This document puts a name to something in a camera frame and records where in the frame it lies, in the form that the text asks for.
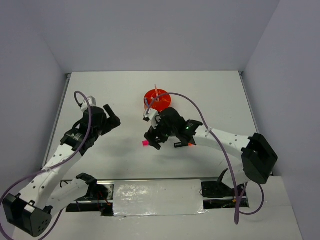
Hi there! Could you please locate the orange round compartment organizer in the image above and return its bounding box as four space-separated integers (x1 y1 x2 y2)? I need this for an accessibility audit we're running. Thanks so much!
143 88 172 112

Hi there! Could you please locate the silver foil covered panel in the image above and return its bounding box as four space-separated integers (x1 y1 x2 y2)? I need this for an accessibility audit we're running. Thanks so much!
113 179 206 217

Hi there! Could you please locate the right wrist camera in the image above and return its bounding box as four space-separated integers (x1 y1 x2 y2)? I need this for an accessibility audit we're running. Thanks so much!
143 108 161 129

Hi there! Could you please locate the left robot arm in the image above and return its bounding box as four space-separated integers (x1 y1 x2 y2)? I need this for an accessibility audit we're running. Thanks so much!
1 104 121 238

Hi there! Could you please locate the pink highlighter with black cap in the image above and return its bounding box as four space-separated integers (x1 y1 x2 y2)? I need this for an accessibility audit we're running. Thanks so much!
142 140 149 147

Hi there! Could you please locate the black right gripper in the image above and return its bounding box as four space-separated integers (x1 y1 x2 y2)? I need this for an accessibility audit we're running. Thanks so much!
144 115 178 150

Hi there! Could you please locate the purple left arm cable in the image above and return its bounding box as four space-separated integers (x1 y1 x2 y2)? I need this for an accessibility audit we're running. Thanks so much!
0 91 93 240

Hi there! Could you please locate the thin orange pen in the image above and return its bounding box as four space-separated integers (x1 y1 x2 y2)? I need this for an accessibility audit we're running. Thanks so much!
154 84 160 102

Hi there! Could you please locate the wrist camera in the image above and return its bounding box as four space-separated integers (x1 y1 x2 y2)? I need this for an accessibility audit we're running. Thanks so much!
80 96 97 113
143 108 161 129

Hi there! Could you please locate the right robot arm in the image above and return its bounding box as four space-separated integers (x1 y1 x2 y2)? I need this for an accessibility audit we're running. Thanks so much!
143 107 278 197

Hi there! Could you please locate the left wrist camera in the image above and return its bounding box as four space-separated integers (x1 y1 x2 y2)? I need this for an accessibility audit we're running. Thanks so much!
80 96 97 113

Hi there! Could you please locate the orange highlighter with black body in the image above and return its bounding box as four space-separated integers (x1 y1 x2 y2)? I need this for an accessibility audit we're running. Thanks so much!
174 142 193 148

